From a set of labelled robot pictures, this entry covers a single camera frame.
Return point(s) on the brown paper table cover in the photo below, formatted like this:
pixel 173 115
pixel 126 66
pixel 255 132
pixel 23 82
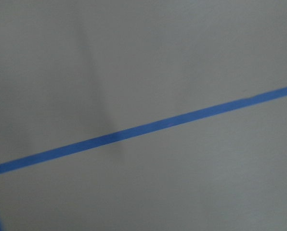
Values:
pixel 73 70

